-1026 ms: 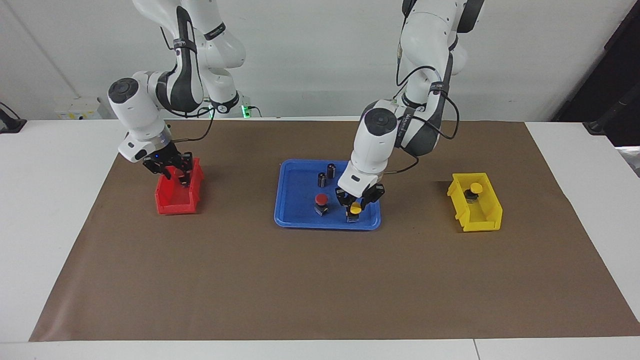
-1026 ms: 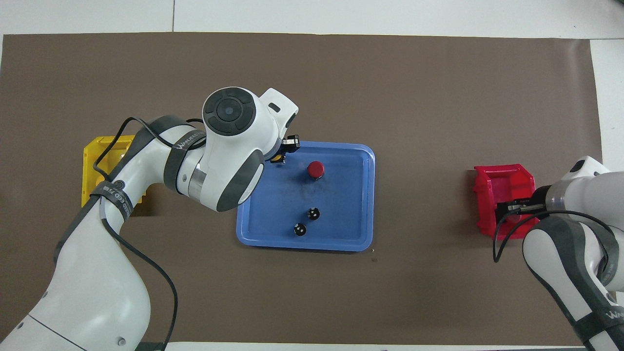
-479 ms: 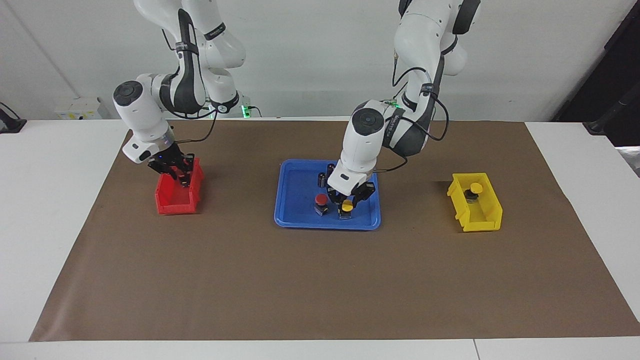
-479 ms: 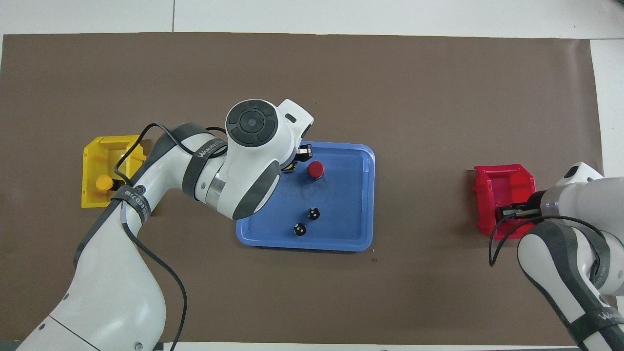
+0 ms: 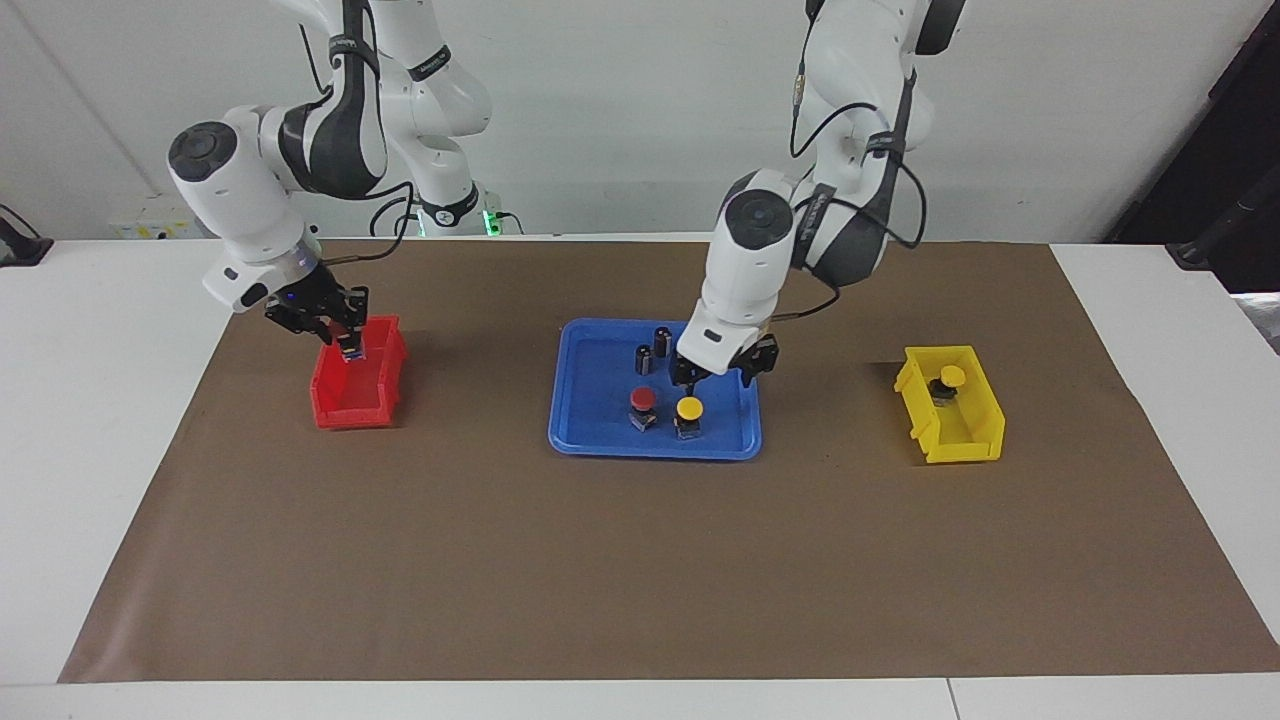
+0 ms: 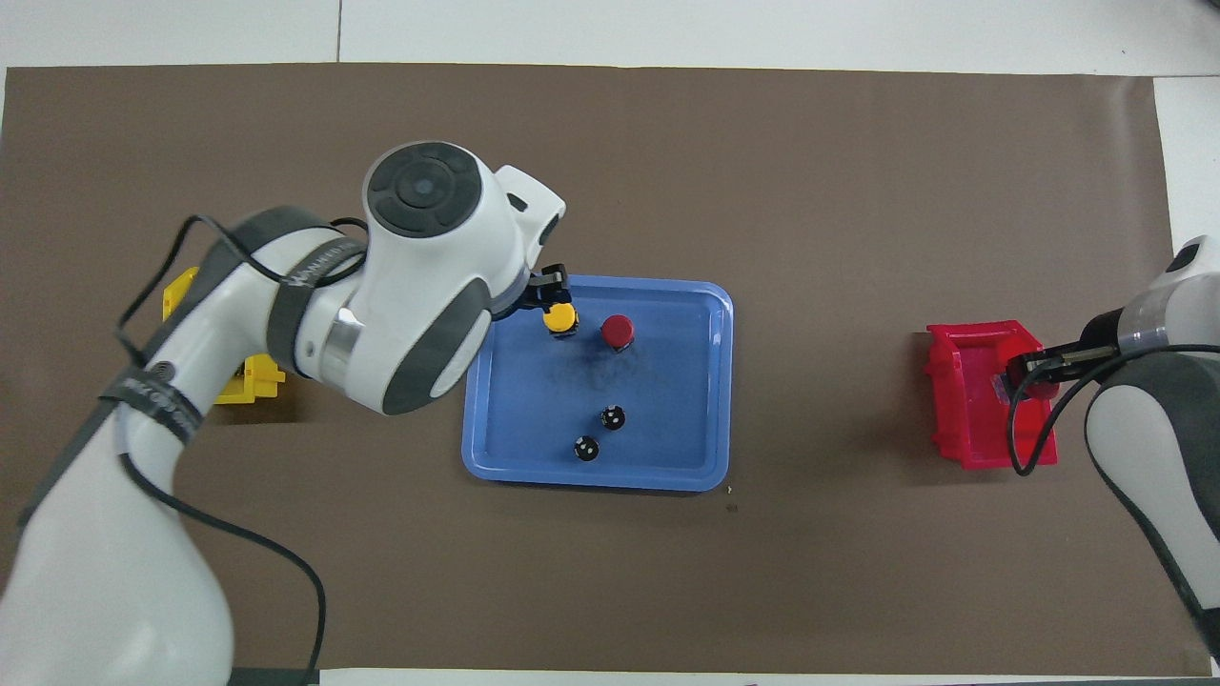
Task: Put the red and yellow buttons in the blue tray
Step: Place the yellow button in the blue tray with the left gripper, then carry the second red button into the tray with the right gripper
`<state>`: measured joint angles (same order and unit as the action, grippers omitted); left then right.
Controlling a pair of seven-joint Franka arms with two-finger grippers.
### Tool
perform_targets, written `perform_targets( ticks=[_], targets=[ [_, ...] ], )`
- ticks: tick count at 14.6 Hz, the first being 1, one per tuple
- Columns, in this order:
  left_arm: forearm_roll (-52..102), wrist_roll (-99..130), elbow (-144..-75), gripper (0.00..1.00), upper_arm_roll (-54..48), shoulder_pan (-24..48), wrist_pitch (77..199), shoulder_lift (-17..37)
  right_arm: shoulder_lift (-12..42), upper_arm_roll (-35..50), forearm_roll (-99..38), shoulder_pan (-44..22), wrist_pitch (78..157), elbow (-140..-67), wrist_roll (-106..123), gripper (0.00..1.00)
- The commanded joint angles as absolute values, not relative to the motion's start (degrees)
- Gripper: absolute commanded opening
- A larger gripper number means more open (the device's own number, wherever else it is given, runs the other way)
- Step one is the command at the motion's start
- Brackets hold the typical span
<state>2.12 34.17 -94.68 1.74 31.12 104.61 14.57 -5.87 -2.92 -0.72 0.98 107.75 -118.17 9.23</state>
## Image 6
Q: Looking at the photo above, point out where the red plastic bin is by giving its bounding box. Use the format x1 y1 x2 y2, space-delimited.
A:
925 319 1060 472

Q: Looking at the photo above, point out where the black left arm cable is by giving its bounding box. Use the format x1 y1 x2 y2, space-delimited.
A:
112 213 375 686

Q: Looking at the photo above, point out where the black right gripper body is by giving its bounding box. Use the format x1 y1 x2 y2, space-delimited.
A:
1075 310 1135 369

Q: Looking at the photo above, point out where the yellow plastic bin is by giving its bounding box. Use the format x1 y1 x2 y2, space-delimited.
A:
160 266 288 407

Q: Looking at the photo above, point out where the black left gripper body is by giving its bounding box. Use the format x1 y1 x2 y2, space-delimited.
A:
494 280 540 323

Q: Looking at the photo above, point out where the brown paper mat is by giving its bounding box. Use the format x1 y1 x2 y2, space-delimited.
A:
0 62 1213 676

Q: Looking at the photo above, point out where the blue plastic tray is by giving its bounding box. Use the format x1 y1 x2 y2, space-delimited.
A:
460 273 736 494

